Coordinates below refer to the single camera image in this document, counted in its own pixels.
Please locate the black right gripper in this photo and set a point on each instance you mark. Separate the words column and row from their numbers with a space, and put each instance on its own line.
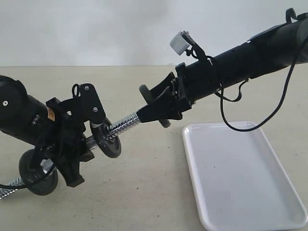
column 195, row 81

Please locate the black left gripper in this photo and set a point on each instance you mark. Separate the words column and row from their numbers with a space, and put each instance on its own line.
column 64, row 141

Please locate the chrome dumbbell bar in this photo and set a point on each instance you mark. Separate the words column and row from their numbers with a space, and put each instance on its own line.
column 112, row 131

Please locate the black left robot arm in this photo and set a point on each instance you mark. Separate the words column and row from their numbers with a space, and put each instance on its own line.
column 20, row 115

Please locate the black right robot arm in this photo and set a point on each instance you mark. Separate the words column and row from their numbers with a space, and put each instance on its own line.
column 267, row 52

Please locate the white rectangular tray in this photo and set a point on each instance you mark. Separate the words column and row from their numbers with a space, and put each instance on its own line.
column 238, row 181

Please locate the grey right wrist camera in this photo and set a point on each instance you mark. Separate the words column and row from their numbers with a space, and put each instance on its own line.
column 183, row 43

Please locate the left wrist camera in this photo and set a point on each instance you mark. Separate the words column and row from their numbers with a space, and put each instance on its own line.
column 87, row 105

